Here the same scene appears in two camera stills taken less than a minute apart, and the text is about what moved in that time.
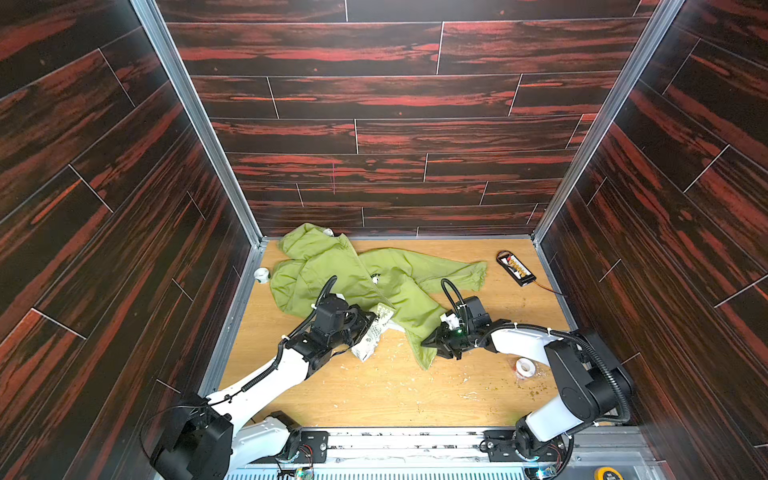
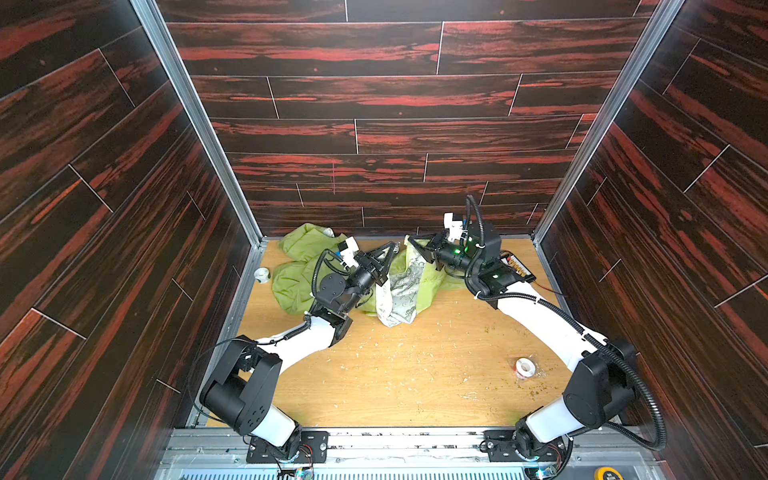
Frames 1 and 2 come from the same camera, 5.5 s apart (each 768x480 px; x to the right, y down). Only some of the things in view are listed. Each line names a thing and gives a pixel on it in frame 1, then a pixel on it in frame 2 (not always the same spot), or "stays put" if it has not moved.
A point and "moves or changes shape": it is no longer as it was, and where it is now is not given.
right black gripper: [444, 335] → [432, 249]
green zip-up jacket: [313, 266] moves or changes shape
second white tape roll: [525, 367] stays put
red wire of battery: [541, 286] stays put
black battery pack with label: [515, 268] stays put
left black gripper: [358, 327] → [374, 264]
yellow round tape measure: [607, 473] stays put
